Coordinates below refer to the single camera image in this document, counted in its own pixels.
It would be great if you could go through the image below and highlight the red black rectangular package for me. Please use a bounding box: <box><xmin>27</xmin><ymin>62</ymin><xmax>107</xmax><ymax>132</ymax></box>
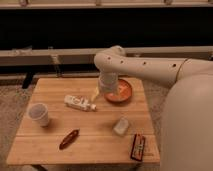
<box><xmin>130</xmin><ymin>134</ymin><xmax>146</xmax><ymax>162</ymax></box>

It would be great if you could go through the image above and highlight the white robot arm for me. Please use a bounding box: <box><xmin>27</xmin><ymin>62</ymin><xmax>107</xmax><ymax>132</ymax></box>
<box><xmin>94</xmin><ymin>46</ymin><xmax>213</xmax><ymax>171</ymax></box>

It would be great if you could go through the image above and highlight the wooden table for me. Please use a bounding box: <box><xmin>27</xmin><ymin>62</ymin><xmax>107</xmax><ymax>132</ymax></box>
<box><xmin>7</xmin><ymin>78</ymin><xmax>160</xmax><ymax>165</ymax></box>

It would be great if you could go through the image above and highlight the white plastic bottle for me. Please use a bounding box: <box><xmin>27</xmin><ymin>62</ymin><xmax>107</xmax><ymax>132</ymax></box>
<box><xmin>64</xmin><ymin>95</ymin><xmax>97</xmax><ymax>111</ymax></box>

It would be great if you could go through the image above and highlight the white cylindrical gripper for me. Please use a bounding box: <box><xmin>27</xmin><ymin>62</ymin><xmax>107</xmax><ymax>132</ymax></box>
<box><xmin>91</xmin><ymin>72</ymin><xmax>121</xmax><ymax>102</ymax></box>

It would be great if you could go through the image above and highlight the orange bowl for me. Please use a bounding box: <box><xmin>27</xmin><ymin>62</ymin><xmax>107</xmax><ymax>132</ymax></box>
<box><xmin>104</xmin><ymin>79</ymin><xmax>133</xmax><ymax>103</ymax></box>

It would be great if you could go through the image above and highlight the brown red elongated object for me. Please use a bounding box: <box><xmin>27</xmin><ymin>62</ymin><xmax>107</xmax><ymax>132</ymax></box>
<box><xmin>59</xmin><ymin>129</ymin><xmax>79</xmax><ymax>150</ymax></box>

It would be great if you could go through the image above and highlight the grey metal rail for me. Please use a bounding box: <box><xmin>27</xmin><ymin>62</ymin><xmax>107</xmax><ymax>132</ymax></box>
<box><xmin>0</xmin><ymin>46</ymin><xmax>213</xmax><ymax>66</ymax></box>

